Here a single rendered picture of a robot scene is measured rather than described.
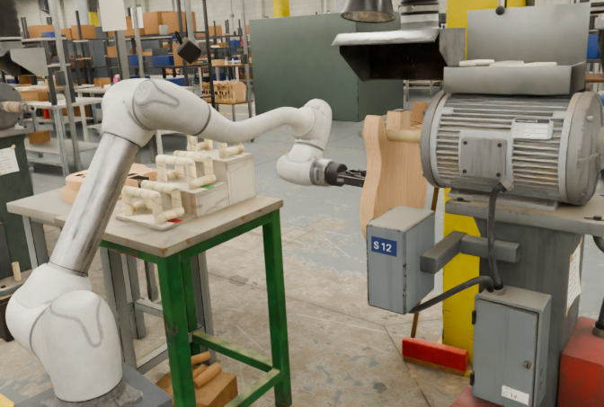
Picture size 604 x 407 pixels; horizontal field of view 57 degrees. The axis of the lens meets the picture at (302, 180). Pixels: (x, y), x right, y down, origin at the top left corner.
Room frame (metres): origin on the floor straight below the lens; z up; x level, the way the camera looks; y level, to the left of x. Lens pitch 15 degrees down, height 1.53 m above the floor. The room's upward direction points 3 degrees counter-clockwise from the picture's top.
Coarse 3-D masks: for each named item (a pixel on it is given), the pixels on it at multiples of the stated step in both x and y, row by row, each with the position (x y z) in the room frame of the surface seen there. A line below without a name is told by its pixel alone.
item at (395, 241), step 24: (384, 216) 1.20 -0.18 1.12; (408, 216) 1.19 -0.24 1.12; (432, 216) 1.20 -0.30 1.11; (384, 240) 1.12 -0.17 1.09; (408, 240) 1.10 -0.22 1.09; (432, 240) 1.20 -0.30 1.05; (384, 264) 1.12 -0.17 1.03; (408, 264) 1.10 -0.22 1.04; (384, 288) 1.12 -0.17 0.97; (408, 288) 1.10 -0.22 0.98; (432, 288) 1.21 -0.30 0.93; (456, 288) 1.18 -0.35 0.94; (408, 312) 1.11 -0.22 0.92
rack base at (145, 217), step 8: (120, 216) 1.87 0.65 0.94; (136, 216) 1.86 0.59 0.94; (144, 216) 1.86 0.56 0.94; (152, 216) 1.85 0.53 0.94; (184, 216) 1.83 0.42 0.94; (192, 216) 1.83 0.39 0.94; (144, 224) 1.78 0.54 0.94; (152, 224) 1.76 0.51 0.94; (168, 224) 1.75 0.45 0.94; (176, 224) 1.76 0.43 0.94
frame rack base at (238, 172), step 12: (216, 156) 2.05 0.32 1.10; (228, 156) 2.04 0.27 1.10; (252, 156) 2.07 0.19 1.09; (216, 168) 1.99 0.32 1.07; (228, 168) 1.97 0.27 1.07; (240, 168) 2.02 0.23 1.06; (252, 168) 2.06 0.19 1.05; (216, 180) 2.00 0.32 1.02; (228, 180) 1.96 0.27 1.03; (240, 180) 2.01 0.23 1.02; (252, 180) 2.06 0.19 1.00; (228, 192) 1.96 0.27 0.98; (240, 192) 2.01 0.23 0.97; (252, 192) 2.06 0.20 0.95
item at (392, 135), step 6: (390, 132) 1.49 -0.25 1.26; (396, 132) 1.48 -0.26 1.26; (402, 132) 1.47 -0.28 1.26; (408, 132) 1.46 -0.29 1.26; (414, 132) 1.45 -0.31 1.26; (420, 132) 1.44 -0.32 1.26; (390, 138) 1.49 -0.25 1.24; (396, 138) 1.47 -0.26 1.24; (402, 138) 1.46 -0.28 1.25; (408, 138) 1.45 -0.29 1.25; (414, 138) 1.44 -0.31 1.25
